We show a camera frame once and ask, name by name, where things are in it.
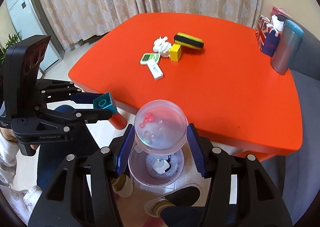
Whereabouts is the teal toy building block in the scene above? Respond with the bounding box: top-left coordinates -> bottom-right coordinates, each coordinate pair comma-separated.
93,92 -> 118,115

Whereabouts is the clear plastic round container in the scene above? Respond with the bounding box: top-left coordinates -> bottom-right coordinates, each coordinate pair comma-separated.
134,100 -> 188,155

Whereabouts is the green white small package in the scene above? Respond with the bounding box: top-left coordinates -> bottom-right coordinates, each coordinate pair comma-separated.
140,53 -> 161,65

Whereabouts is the white small packet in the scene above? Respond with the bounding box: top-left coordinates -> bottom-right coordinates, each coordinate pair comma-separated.
146,59 -> 164,80

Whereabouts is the white paper ball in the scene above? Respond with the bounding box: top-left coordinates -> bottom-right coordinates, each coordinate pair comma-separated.
152,36 -> 172,58

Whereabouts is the yellow toy building block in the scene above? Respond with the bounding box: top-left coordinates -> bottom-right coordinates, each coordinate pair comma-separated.
169,44 -> 182,62

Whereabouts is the yellow black sponge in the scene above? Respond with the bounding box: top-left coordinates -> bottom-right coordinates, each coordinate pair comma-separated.
174,32 -> 204,49

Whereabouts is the pink translucent trash bin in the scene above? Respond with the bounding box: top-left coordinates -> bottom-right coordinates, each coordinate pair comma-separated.
128,145 -> 184,187

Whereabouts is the person left hand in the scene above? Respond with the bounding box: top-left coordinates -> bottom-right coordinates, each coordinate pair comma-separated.
0,126 -> 40,151

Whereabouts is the right slipper foot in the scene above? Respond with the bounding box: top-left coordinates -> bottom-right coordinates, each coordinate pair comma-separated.
144,184 -> 201,218

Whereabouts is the green potted plant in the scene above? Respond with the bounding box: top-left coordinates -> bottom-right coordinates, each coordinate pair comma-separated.
0,31 -> 22,65

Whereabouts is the orange low table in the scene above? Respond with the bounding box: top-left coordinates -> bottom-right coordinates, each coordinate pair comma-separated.
68,13 -> 303,160

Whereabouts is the white standing air conditioner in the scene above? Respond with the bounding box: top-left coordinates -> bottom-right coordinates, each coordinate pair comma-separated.
5,0 -> 65,74

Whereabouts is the grey fabric sofa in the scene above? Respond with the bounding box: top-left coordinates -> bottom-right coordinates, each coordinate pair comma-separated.
261,27 -> 319,226

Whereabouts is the union jack tissue box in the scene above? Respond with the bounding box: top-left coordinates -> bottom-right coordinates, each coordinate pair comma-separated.
255,15 -> 284,57

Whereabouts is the grey blue thermos bottle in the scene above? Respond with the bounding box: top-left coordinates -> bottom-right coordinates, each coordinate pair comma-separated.
271,19 -> 304,75

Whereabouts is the pink storage box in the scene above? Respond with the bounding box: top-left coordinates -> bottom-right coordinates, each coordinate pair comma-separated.
271,6 -> 291,18

